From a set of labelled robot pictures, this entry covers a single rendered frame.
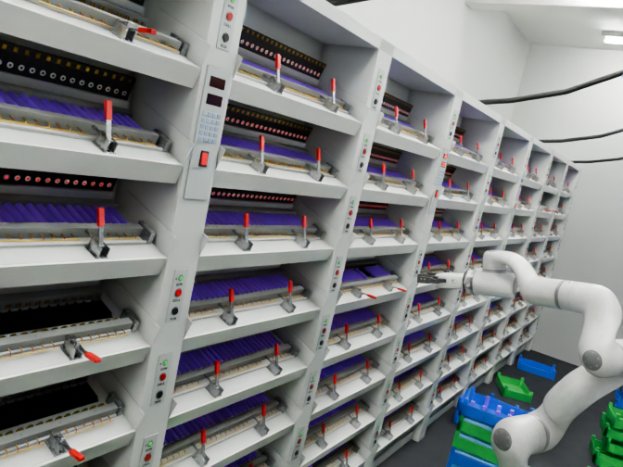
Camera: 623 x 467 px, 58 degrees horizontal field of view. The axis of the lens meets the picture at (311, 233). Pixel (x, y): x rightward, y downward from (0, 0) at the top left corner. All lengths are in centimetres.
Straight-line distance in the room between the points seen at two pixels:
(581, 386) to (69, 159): 145
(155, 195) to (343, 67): 83
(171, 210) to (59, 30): 42
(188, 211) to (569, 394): 119
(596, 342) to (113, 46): 136
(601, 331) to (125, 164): 128
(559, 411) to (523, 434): 13
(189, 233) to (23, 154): 41
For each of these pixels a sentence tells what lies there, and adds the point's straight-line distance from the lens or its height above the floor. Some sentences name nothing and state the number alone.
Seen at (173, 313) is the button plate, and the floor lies 102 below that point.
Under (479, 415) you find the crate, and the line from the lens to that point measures 282.
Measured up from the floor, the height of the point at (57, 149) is 135.
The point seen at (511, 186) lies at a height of 148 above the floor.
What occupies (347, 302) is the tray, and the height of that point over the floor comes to 95.
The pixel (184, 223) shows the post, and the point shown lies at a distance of 125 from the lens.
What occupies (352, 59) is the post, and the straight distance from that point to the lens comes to 184.
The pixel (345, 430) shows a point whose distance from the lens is 245.
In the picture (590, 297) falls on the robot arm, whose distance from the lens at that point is 178.
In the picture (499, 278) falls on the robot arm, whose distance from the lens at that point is 198.
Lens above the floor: 143
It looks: 8 degrees down
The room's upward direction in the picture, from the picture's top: 12 degrees clockwise
